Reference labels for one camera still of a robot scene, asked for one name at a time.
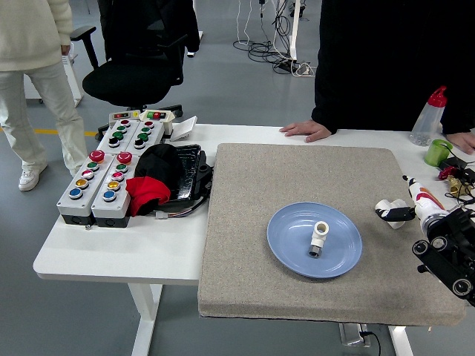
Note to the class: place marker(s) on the person's right hand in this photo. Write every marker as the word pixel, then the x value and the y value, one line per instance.
pixel 308 130

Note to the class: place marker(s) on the person's left hand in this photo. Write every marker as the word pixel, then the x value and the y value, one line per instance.
pixel 465 141

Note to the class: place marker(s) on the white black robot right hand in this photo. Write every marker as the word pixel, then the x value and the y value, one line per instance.
pixel 425 200

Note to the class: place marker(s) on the large white pipe tee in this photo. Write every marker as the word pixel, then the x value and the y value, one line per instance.
pixel 399 203

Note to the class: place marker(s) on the small white pipe fitting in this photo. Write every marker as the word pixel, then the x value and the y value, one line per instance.
pixel 318 237

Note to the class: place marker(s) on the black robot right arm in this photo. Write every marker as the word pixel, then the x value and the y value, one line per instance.
pixel 449 256

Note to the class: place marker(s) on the blue round plate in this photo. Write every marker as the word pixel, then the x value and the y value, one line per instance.
pixel 289 241

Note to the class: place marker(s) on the black power adapter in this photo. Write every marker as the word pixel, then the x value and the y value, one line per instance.
pixel 454 162

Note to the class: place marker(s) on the green cup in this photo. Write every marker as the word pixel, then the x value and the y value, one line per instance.
pixel 434 155

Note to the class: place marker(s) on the clear bottle red cap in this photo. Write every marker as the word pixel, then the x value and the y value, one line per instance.
pixel 426 122

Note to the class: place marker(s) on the grey-brown mat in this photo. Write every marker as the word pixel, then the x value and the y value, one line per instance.
pixel 297 174

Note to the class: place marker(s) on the person in black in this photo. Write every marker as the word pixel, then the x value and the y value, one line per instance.
pixel 378 55

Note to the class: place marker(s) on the black electronic housing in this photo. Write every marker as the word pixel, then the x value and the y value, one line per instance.
pixel 191 167

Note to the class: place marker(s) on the four-button control box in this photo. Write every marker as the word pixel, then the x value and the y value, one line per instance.
pixel 111 131
pixel 154 133

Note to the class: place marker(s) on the grey power strip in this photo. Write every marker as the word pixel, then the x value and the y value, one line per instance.
pixel 350 335

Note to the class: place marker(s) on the black and red cloth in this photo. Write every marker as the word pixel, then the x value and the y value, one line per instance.
pixel 156 167

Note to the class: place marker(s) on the black office chair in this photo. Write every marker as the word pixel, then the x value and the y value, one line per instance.
pixel 126 83

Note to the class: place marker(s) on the five-button control box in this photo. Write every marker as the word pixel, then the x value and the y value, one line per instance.
pixel 124 202
pixel 70 205

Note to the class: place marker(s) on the white table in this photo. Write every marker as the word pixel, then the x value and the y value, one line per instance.
pixel 122 252

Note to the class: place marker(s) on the white panel heater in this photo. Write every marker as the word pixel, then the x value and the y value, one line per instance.
pixel 76 85

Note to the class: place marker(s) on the person in white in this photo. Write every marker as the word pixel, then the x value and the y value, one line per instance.
pixel 26 37

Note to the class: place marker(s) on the white switch plate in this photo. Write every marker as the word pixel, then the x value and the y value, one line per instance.
pixel 185 126

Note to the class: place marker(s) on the beige green-red switch box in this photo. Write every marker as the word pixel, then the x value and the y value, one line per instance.
pixel 167 118

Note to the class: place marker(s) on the grey rocker switch box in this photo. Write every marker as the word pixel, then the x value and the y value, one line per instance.
pixel 116 118

